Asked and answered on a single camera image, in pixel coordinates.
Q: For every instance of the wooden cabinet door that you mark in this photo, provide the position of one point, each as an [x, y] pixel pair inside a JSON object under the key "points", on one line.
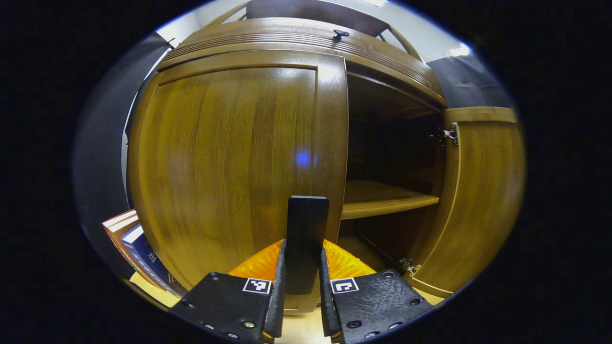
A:
{"points": [[483, 200], [224, 167]]}

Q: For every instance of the blue book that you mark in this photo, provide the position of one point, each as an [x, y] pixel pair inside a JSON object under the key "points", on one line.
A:
{"points": [[148, 260]]}

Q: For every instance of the wooden inner cabinet shelf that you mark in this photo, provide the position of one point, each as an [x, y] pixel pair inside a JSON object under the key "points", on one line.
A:
{"points": [[377, 198]]}

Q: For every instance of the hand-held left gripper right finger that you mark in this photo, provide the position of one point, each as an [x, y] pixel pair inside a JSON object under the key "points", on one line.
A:
{"points": [[373, 301]]}

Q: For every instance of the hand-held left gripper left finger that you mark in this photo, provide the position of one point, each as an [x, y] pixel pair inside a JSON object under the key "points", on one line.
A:
{"points": [[229, 306]]}

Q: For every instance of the red and white book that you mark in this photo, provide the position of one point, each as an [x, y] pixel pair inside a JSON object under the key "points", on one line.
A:
{"points": [[112, 223]]}

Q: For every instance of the wooden double-door shoe cabinet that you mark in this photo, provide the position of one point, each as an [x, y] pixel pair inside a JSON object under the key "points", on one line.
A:
{"points": [[382, 100]]}

